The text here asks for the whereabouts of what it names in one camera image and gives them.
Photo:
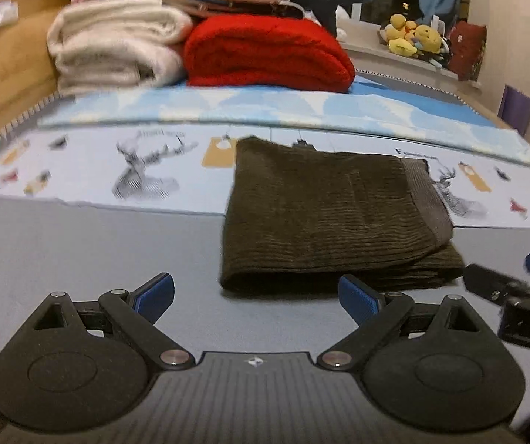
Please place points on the white printed bed sheet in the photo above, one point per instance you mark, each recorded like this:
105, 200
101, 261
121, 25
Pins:
190, 168

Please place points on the yellow plush toys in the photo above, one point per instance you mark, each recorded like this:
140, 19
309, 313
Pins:
406, 38

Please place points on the blue patterned folded sheet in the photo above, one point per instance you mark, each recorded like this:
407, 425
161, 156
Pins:
368, 108

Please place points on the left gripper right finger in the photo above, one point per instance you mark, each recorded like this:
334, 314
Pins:
378, 318

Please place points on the cream folded blanket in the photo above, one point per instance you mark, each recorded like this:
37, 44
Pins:
103, 45

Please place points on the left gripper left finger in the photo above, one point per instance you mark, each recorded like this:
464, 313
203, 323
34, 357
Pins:
133, 315

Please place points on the purple folder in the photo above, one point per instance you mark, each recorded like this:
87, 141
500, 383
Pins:
515, 109

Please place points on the red folded blanket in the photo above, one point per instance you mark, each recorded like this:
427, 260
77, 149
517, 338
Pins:
239, 50

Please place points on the dark olive corduroy pants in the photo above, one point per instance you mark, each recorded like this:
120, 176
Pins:
298, 219

